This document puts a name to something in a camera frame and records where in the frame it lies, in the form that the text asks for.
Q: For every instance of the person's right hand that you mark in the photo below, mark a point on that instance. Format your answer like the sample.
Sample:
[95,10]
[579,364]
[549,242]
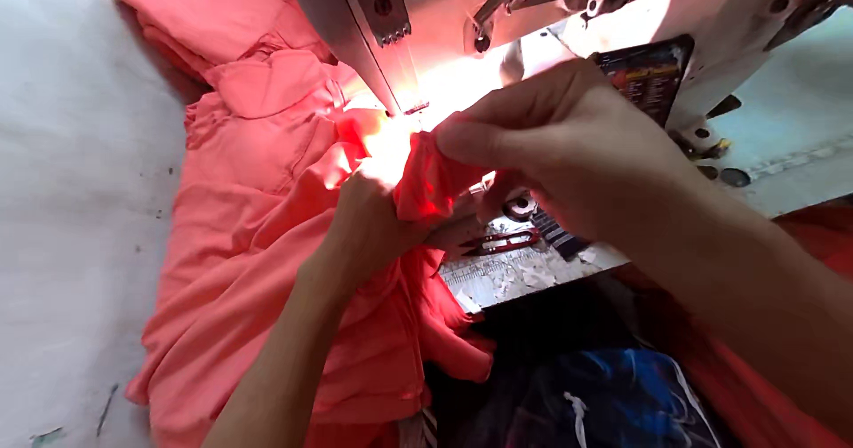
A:
[586,148]

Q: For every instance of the person's left hand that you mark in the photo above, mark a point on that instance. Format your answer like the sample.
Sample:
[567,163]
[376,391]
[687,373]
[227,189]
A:
[366,225]

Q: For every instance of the person's right thumb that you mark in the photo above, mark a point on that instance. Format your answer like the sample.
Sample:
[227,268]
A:
[483,145]

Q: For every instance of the person's left fingers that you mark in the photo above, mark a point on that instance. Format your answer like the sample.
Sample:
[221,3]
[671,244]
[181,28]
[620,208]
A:
[375,173]

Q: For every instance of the person's right fingers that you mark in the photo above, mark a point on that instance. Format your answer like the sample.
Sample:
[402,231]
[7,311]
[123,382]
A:
[503,191]

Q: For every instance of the person's right index finger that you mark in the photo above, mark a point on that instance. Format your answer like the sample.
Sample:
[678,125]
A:
[523,100]

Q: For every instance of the coral garment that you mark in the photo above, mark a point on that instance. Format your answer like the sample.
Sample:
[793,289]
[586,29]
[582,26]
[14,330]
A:
[260,248]

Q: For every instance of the person's right forearm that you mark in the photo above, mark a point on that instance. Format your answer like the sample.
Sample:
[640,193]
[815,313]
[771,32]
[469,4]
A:
[753,281]

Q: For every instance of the person's left forearm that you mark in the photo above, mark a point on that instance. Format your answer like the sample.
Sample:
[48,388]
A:
[286,361]

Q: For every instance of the dark red thread snips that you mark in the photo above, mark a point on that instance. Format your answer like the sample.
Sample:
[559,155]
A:
[530,237]

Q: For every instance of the dark striped strip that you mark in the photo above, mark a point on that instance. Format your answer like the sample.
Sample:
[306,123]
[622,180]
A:
[563,239]

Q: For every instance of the white sewing machine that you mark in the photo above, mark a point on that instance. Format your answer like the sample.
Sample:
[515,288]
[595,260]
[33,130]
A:
[453,21]

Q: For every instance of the black printed card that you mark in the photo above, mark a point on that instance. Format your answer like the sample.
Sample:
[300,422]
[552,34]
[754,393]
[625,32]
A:
[650,78]

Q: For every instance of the person's legs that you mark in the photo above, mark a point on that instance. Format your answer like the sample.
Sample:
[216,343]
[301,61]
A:
[620,394]

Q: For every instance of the dark red cloth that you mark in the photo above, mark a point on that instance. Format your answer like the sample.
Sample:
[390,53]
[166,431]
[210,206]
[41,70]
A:
[740,374]

